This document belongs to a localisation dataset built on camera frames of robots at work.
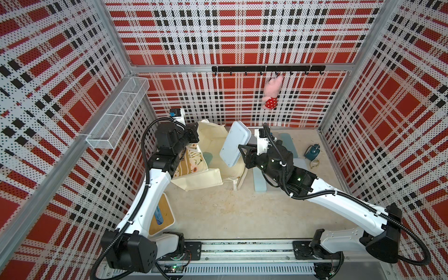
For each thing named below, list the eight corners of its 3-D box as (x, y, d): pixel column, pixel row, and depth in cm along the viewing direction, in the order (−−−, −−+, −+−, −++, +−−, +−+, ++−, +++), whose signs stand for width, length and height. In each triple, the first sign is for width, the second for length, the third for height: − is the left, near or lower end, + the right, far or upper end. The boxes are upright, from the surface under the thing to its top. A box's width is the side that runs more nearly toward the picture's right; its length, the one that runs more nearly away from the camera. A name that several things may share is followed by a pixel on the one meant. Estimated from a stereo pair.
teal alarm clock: (302, 156, 108) (306, 147, 101) (308, 149, 111) (312, 141, 104) (311, 162, 105) (316, 153, 98) (317, 155, 108) (322, 147, 101)
